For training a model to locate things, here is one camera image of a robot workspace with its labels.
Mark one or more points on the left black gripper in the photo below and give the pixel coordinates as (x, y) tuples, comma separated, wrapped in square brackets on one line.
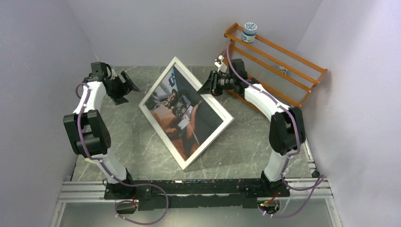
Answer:
[(126, 87)]

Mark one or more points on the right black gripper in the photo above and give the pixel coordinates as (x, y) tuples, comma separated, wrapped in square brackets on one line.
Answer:
[(213, 88)]

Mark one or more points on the wooden picture frame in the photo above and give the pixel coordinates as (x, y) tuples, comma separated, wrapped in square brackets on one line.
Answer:
[(220, 110)]

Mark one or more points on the printed photo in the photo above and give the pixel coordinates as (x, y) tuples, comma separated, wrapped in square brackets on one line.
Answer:
[(183, 115)]

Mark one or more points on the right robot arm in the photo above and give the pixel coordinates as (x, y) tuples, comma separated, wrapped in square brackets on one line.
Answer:
[(287, 131)]

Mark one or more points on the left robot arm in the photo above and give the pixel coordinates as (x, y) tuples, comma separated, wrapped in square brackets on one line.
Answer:
[(88, 133)]

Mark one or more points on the small blue white jar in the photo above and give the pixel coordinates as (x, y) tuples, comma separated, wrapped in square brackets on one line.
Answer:
[(249, 32)]

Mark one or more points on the orange wooden rack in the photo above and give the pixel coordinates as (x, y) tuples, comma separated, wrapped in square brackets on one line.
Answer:
[(286, 75)]

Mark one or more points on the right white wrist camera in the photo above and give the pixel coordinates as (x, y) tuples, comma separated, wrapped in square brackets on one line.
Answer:
[(219, 63)]

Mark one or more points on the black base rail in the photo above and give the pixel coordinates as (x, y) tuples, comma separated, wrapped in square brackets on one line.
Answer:
[(158, 194)]

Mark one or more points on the aluminium table rail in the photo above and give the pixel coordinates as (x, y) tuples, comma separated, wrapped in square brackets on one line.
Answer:
[(301, 189)]

